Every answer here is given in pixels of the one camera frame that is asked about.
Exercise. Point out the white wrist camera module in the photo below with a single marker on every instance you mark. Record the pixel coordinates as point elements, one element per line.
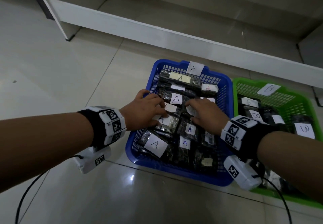
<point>239,173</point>
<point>96,159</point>

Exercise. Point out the person's left forearm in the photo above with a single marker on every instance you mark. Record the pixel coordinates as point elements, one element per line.
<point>45,145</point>

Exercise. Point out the person's right hand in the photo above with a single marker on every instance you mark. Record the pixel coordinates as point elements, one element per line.
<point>209,116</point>

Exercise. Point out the person's left hand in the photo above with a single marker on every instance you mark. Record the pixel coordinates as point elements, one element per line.
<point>141,113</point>

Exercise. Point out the green plastic mesh basket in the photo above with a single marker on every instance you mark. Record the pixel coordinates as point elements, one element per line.
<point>305,105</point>

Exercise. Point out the person's right forearm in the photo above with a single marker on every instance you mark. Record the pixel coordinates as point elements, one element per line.
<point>292,163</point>

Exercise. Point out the blue plastic mesh basket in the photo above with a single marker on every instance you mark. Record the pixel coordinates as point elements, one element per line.
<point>151,167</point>

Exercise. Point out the white shelf unit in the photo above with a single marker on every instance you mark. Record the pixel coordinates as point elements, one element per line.
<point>176,42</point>

